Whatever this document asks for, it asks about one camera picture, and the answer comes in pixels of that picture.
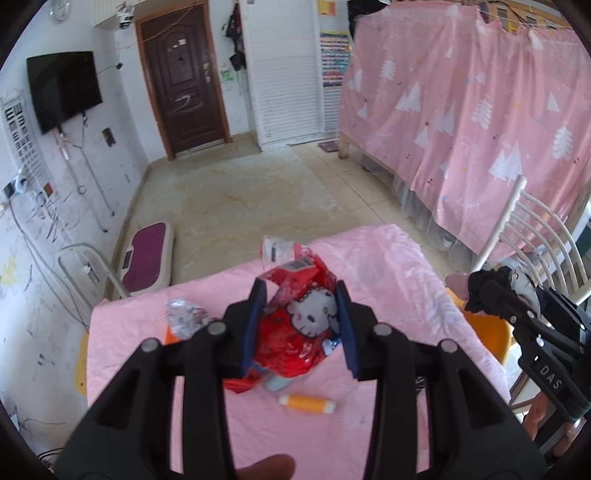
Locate red hello kitty wrapper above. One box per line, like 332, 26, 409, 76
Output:
224, 237, 341, 394

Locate right hand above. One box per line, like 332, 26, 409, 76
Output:
522, 392, 585, 457

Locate left hand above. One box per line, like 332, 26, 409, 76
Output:
236, 454, 297, 480

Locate orange round stool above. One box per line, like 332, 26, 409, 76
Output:
446, 287, 513, 365

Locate white metal chair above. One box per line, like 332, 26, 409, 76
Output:
471, 175, 590, 305

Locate orange small packet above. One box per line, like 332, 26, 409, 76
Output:
164, 324, 182, 345

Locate silver patterned foil wrapper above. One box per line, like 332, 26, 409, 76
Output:
165, 299, 212, 340

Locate pink bed sheet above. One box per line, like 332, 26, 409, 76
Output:
87, 225, 509, 479

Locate orange thread spool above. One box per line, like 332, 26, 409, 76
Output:
279, 394, 335, 414

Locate purple white floor scale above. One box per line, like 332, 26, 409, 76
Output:
119, 221, 174, 296

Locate pink tree-pattern curtain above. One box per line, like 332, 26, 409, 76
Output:
339, 1, 590, 252

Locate small purple floor mat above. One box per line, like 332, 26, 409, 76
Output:
318, 140, 339, 153

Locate eye test chart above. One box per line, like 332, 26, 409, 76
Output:
1, 94, 54, 200

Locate dark brown door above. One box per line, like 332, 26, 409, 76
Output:
136, 1, 230, 160

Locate white wardrobe louvred door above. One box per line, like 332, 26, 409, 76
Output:
239, 0, 341, 150

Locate black bags hanging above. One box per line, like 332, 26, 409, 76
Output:
223, 1, 246, 72

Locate white folding frame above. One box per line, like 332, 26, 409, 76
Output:
56, 243, 130, 309

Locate black wall television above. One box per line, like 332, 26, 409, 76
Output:
26, 51, 102, 134

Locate colourful wall chart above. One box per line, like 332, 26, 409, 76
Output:
317, 0, 351, 88

